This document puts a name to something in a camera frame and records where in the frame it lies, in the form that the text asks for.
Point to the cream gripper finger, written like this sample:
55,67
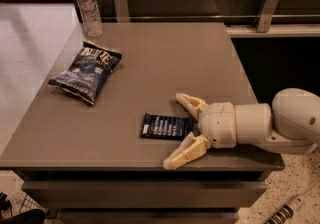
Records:
191,148
192,104

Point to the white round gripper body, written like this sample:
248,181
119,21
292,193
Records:
218,124

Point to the blue rxbar blueberry bar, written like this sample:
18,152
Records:
165,127

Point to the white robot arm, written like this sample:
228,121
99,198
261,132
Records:
289,125

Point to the clear plastic water bottle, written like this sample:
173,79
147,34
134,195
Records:
91,19

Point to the grey drawer cabinet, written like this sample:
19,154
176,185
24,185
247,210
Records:
92,162

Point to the blue kettle chips bag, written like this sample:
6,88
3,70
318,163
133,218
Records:
88,72

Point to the white power strip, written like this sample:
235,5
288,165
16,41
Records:
290,207

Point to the horizontal metal rail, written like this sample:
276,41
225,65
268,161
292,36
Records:
247,19

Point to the left metal bracket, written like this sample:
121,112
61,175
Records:
122,11

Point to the metal bracket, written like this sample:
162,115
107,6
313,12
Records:
266,15
122,11

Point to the right metal bracket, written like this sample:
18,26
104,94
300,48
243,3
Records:
266,15

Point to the wire basket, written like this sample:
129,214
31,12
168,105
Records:
29,204

